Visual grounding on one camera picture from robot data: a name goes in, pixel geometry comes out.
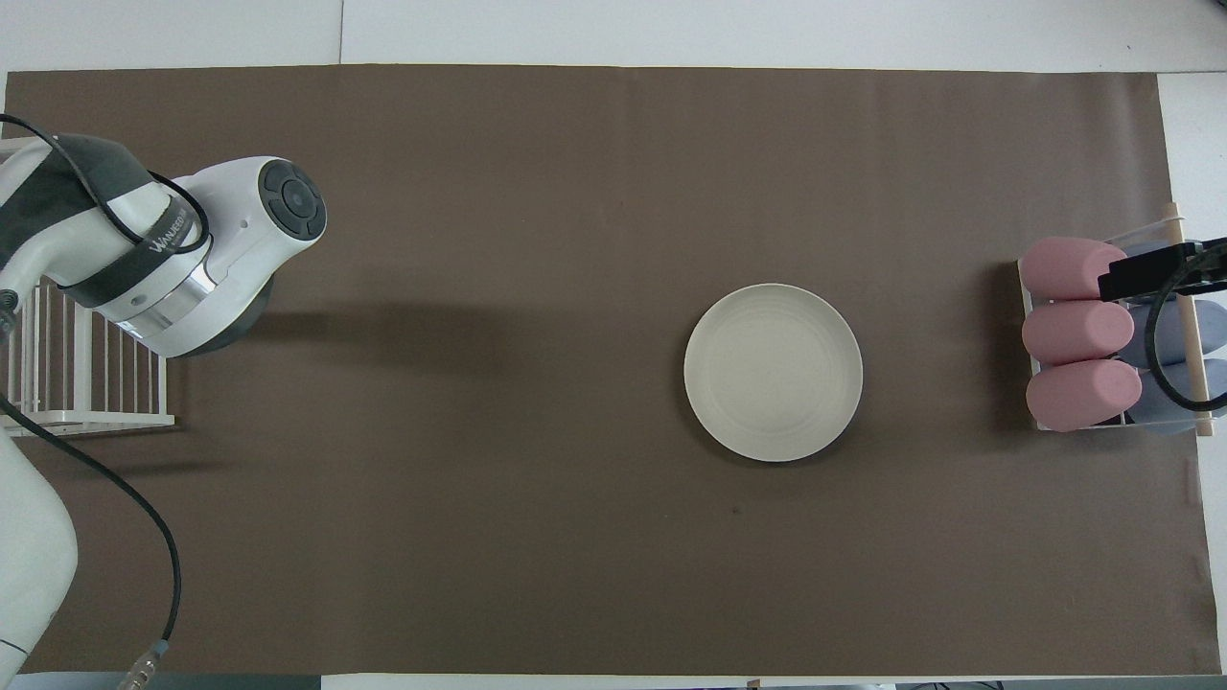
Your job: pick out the brown paper table mat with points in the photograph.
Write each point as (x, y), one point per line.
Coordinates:
(479, 431)

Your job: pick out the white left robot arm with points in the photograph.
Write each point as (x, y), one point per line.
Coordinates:
(240, 230)

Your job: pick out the cream round plate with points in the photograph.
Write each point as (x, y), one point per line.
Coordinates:
(773, 374)

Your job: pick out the pink plastic cup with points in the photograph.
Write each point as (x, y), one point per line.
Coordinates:
(1064, 333)
(1059, 268)
(1078, 395)

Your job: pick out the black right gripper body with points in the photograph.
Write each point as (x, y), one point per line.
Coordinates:
(1206, 264)

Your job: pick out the white cup rack wooden rod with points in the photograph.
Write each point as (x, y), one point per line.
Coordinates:
(1196, 383)

